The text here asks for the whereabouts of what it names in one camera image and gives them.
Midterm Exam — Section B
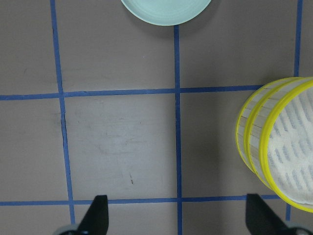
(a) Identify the light green plate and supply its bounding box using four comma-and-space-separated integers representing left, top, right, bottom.
122, 0, 211, 26

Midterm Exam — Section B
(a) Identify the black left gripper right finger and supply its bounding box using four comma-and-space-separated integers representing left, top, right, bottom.
245, 194, 290, 235

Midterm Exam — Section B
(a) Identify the yellow steamer basket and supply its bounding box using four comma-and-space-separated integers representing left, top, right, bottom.
258, 77, 313, 212
235, 77, 301, 174

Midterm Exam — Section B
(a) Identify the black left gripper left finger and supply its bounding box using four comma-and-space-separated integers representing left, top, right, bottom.
77, 195, 108, 235

